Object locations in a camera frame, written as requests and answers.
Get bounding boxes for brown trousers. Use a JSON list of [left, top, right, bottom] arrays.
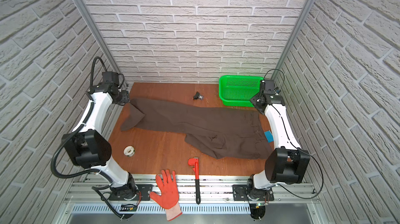
[[120, 98, 273, 159]]

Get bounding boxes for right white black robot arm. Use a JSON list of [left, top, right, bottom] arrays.
[[247, 90, 310, 200]]

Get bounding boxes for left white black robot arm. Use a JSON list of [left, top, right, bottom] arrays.
[[61, 82, 138, 200]]

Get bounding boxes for green plastic basket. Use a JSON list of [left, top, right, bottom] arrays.
[[219, 75, 263, 107]]

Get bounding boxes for blue sponge block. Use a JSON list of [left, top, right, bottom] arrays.
[[265, 131, 274, 143]]

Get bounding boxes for white tape roll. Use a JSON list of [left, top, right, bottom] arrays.
[[124, 146, 135, 157]]

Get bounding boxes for small black metal object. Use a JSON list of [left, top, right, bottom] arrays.
[[193, 91, 204, 100]]

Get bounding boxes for red pipe wrench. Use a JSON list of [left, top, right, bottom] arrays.
[[187, 157, 201, 205]]

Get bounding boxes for red work glove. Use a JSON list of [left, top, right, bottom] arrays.
[[149, 169, 182, 222]]

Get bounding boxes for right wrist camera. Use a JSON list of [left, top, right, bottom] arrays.
[[260, 79, 275, 94]]

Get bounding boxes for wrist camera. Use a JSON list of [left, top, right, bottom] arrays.
[[102, 71, 120, 85], [260, 79, 275, 94]]

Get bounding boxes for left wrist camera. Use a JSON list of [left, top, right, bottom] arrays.
[[102, 71, 120, 85]]

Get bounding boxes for black corrugated cable hose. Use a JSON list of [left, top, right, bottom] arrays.
[[50, 56, 126, 220]]

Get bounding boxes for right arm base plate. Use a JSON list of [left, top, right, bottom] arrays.
[[232, 184, 275, 202]]

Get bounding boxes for aluminium frame rail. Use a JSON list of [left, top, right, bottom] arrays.
[[65, 174, 320, 204]]

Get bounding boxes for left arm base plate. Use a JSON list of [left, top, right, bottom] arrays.
[[109, 184, 153, 201]]

